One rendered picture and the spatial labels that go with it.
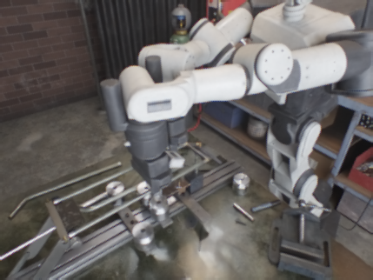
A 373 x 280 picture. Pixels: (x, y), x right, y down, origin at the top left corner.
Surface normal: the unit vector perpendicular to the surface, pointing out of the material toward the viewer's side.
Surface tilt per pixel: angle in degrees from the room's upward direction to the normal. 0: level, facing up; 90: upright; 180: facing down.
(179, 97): 91
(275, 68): 73
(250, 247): 0
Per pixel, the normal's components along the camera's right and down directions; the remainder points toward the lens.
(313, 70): 0.32, 0.29
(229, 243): 0.00, -0.82
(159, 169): 0.62, 0.45
